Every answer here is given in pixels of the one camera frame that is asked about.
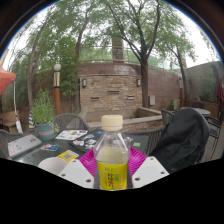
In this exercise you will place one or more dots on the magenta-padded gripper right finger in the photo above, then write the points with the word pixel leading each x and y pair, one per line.
pixel 150 171

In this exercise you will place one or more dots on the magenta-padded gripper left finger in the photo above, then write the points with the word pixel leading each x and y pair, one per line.
pixel 75 173

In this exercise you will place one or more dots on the clear bottle with yellow label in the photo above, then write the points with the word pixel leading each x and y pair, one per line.
pixel 112 156

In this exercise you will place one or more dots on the yellow square card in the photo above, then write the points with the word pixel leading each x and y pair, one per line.
pixel 67 155

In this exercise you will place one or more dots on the white ceramic mug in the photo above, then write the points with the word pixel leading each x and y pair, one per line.
pixel 50 165

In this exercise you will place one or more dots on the black laptop with stickers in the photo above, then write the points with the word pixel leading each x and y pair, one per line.
pixel 140 140

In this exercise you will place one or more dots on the small blue sticker card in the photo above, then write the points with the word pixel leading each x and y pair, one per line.
pixel 50 147

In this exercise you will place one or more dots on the white sticker sheet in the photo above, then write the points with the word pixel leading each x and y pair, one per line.
pixel 70 134

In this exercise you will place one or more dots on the black jacket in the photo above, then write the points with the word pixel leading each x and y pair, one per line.
pixel 181 140

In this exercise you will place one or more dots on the silver laptop with stickers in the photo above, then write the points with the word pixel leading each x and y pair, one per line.
pixel 23 145

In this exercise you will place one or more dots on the blue and yellow striped cone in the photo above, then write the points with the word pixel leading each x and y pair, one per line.
pixel 31 120

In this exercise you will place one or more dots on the green plant in teal pot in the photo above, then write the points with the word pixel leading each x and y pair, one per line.
pixel 43 111

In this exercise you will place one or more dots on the black metal chair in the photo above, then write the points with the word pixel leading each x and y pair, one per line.
pixel 216 130

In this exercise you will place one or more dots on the dark forked-trunk tree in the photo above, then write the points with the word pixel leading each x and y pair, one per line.
pixel 144 85

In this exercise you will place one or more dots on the slender brown-trunk tree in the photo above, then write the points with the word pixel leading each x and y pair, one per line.
pixel 30 73

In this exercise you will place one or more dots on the orange patio umbrella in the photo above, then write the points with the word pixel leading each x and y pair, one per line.
pixel 6 78

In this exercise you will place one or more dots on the grey wall box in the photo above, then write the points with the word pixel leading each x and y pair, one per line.
pixel 151 100

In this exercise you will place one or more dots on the wooden lamp post with globe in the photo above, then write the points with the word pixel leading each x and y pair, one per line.
pixel 57 93

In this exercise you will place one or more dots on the black wall lamp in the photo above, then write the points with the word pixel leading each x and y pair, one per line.
pixel 84 82
pixel 138 82

